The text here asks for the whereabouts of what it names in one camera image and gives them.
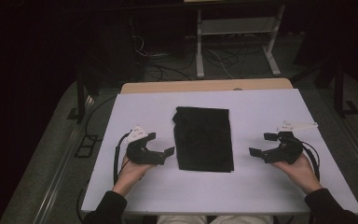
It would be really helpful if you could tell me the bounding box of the white metal stand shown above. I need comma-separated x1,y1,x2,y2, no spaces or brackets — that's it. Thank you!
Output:
195,3,287,78

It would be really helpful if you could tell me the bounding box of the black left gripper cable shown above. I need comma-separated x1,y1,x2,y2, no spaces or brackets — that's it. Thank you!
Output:
113,132,132,185

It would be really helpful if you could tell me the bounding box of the tangle of floor cables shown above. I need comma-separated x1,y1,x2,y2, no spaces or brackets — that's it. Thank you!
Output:
130,34,241,82

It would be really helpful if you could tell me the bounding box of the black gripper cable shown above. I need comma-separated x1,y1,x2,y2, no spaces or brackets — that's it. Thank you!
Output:
113,132,132,185
301,141,322,182

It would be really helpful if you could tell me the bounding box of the metal floor rail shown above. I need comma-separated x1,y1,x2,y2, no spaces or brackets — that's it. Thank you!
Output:
330,113,358,178
32,94,96,224

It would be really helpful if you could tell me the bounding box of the black shirt with white logo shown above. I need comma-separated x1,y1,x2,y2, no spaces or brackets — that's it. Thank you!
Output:
172,105,235,174

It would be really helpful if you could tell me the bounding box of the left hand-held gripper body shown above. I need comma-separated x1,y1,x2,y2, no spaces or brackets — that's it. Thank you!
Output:
123,125,169,166

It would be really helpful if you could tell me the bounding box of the person's right hand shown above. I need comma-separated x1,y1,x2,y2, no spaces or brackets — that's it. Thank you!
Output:
269,153,324,196

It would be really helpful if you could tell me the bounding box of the person's left hand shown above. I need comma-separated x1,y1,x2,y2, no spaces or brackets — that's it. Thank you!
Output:
111,154,155,198

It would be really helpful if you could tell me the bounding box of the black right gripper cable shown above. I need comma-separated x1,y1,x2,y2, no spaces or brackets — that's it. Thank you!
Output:
301,141,322,182

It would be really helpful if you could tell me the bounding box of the black metal stand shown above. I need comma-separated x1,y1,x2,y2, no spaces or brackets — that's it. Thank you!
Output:
66,74,91,124
292,55,358,119

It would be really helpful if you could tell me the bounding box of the light wooden table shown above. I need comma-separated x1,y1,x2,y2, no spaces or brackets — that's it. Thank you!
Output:
119,77,295,94

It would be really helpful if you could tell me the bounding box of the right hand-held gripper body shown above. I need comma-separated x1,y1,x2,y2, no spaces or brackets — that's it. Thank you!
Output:
261,120,320,165

